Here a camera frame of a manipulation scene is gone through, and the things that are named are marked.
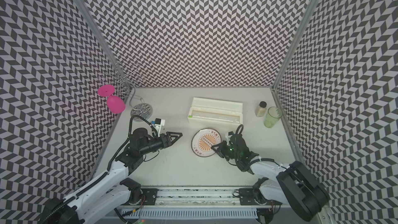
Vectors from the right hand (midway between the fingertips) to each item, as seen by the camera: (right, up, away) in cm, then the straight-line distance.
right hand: (211, 150), depth 83 cm
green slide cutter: (-12, +18, +11) cm, 24 cm away
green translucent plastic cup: (+36, +18, +6) cm, 41 cm away
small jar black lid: (+33, +25, +13) cm, 43 cm away
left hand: (-15, +9, -8) cm, 19 cm away
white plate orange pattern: (-4, +5, +5) cm, 8 cm away
